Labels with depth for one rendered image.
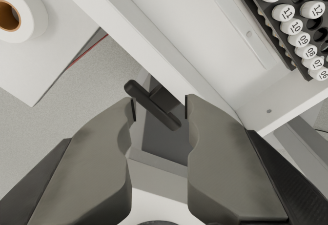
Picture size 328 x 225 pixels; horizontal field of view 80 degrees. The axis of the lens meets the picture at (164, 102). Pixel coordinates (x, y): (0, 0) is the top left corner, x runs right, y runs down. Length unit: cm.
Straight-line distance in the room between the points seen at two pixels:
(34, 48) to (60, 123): 113
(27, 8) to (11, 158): 164
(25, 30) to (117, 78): 90
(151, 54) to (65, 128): 137
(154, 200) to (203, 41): 32
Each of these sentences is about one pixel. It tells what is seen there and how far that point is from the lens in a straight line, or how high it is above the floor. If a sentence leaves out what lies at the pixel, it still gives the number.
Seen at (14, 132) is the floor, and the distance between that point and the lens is 170.
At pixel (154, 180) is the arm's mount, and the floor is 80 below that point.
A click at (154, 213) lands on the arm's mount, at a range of 48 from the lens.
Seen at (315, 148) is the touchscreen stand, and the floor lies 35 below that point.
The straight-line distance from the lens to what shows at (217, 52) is 26.
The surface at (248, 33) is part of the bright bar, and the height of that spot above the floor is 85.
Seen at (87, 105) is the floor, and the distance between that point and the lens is 134.
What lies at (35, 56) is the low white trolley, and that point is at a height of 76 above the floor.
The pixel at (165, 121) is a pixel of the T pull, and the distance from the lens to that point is 20.
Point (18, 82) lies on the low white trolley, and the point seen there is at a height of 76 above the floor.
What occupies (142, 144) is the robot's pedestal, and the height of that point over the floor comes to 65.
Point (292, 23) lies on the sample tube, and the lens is 20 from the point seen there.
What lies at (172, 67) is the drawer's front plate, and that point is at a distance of 16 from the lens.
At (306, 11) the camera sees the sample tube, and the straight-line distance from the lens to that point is 21.
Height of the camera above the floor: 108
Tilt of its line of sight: 60 degrees down
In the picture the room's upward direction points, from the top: 179 degrees clockwise
